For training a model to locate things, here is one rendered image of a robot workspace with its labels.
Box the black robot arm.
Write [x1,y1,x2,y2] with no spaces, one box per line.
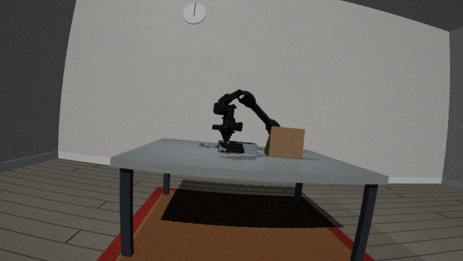
[213,90,280,134]

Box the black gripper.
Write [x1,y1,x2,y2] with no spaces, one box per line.
[212,115,235,143]

